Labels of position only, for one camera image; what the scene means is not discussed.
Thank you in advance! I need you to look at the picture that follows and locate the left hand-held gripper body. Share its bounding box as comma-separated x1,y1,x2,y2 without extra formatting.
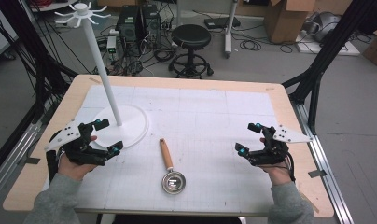
44,119,110,167

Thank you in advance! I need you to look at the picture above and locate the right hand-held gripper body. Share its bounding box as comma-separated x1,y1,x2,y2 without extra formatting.
247,124,314,168

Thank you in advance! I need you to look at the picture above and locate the metal ladle with wooden handle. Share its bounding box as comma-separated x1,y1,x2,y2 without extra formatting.
159,137,188,196

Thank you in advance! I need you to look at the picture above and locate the person's left hand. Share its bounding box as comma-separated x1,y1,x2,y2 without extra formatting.
56,133,99,182

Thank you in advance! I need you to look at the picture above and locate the person's right hand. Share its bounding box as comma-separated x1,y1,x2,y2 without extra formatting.
258,137,295,188

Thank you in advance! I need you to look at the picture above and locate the white grid mat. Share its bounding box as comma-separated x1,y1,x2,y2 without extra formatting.
41,84,303,212

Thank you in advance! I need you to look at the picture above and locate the black tape strip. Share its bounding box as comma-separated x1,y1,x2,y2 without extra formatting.
307,169,328,179
19,156,42,166

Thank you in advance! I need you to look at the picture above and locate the white hook rack stand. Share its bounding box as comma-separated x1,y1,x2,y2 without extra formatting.
53,2,150,150

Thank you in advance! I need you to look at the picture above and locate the small white box green light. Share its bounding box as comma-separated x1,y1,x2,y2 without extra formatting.
105,35,118,54

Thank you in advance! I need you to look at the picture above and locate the black computer tower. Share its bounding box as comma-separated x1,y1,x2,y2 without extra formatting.
115,5,142,48
141,4,163,50

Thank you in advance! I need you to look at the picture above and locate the large open cardboard box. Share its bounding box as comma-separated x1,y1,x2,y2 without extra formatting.
263,0,317,45

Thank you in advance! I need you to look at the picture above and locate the flat black device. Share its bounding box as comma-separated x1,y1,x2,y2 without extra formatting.
203,16,242,30

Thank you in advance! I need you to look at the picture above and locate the black round stool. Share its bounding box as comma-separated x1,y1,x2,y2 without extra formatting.
168,23,215,79

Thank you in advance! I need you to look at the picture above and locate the flat white board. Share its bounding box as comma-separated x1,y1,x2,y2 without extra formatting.
294,30,362,57

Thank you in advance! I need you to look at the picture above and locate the grey rounded device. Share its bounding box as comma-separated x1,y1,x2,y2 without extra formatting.
307,11,342,43

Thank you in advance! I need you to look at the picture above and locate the small cardboard box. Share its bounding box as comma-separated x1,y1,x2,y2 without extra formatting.
361,24,377,70

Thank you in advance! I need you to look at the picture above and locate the aluminium rail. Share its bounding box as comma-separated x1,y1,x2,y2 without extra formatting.
0,121,43,203
290,101,355,224

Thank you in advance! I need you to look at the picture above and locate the coiled black cable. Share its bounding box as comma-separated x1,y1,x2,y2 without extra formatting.
239,39,262,52

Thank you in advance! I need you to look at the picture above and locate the black metal frame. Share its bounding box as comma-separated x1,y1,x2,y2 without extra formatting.
0,0,79,179
281,0,377,135

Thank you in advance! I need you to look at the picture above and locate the white stand post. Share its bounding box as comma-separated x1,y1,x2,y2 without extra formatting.
223,0,240,59

